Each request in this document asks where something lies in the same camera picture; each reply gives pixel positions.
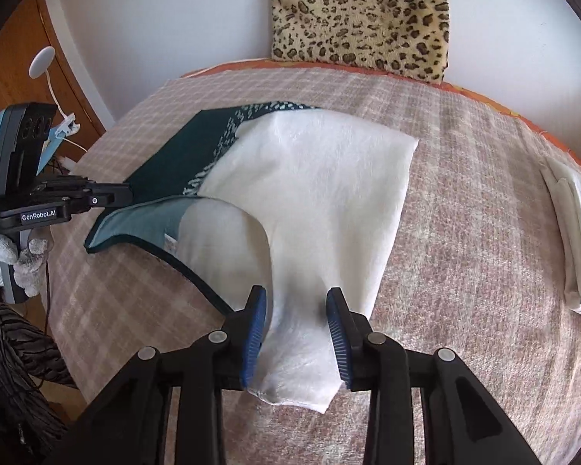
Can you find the white clip desk lamp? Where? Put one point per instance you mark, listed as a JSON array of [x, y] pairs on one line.
[[39, 67]]

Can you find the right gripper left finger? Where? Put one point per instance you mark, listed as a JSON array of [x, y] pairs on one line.
[[127, 422]]

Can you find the orange floral bed sheet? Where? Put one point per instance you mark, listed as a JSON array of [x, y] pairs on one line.
[[264, 63]]

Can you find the leopard print cushion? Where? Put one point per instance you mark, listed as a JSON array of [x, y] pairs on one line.
[[409, 38]]

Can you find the pink plaid bed blanket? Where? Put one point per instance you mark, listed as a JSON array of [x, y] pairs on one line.
[[478, 263]]

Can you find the green white printed t-shirt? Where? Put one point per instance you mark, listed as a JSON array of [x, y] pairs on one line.
[[296, 199]]

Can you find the wooden door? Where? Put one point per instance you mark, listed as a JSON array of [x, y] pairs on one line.
[[27, 31]]

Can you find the left forearm black sleeve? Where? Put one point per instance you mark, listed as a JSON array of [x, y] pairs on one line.
[[29, 428]]

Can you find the folded white cloth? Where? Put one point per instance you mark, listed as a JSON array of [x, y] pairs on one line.
[[564, 186]]

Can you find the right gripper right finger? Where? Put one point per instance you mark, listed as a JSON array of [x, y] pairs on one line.
[[463, 424]]

